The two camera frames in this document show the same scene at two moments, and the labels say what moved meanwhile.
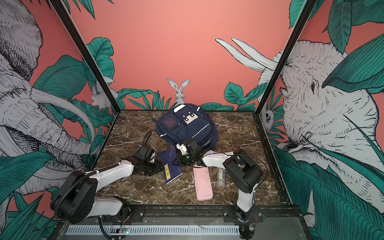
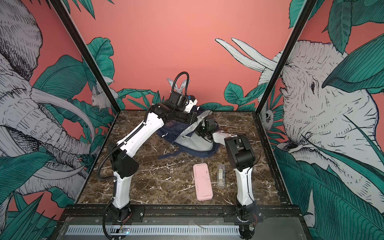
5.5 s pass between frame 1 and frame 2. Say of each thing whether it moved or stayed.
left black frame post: stayed
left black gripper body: moved
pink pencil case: stayed
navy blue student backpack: moved
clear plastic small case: stayed
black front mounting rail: stayed
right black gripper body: moved
